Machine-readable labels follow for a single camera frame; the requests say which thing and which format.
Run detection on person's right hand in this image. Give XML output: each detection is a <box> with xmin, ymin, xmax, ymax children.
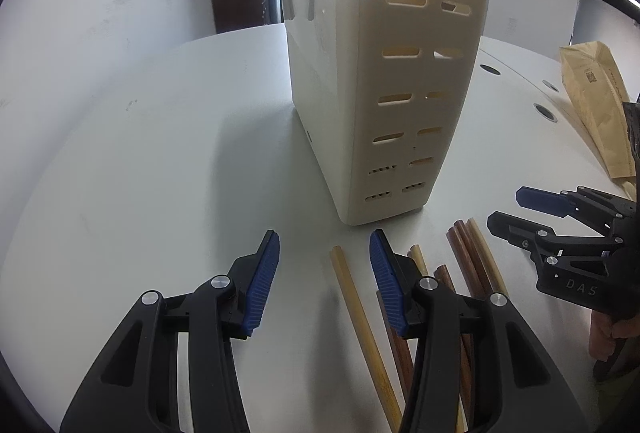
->
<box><xmin>589</xmin><ymin>310</ymin><xmax>640</xmax><ymax>361</ymax></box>

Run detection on dark brown wooden chopstick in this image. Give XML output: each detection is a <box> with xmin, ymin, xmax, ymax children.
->
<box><xmin>446</xmin><ymin>225</ymin><xmax>483</xmax><ymax>299</ymax></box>
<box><xmin>457</xmin><ymin>334</ymin><xmax>476</xmax><ymax>433</ymax></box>
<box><xmin>454</xmin><ymin>220</ymin><xmax>496</xmax><ymax>299</ymax></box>
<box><xmin>376</xmin><ymin>290</ymin><xmax>416</xmax><ymax>409</ymax></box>
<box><xmin>434</xmin><ymin>265</ymin><xmax>457</xmax><ymax>298</ymax></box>

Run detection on light bamboo chopstick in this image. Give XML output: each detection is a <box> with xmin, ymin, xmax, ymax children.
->
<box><xmin>329</xmin><ymin>245</ymin><xmax>404</xmax><ymax>433</ymax></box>
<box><xmin>407</xmin><ymin>244</ymin><xmax>432</xmax><ymax>278</ymax></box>
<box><xmin>465</xmin><ymin>218</ymin><xmax>510</xmax><ymax>298</ymax></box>

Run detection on brown paper bag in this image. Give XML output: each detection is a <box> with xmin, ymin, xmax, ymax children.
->
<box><xmin>559</xmin><ymin>42</ymin><xmax>640</xmax><ymax>201</ymax></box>

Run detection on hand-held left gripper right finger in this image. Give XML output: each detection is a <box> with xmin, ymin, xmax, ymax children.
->
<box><xmin>369</xmin><ymin>229</ymin><xmax>596</xmax><ymax>433</ymax></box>

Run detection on person's olive green clothing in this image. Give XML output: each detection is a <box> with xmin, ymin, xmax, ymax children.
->
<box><xmin>594</xmin><ymin>358</ymin><xmax>633</xmax><ymax>433</ymax></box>

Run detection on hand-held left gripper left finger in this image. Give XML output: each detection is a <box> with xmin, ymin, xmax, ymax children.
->
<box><xmin>59</xmin><ymin>229</ymin><xmax>280</xmax><ymax>433</ymax></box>

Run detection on cream plastic utensil holder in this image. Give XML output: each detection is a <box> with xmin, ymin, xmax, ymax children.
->
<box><xmin>280</xmin><ymin>0</ymin><xmax>488</xmax><ymax>228</ymax></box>

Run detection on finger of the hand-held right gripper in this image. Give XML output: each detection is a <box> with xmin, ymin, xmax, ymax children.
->
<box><xmin>487</xmin><ymin>211</ymin><xmax>611</xmax><ymax>266</ymax></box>
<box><xmin>516</xmin><ymin>185</ymin><xmax>628</xmax><ymax>229</ymax></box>

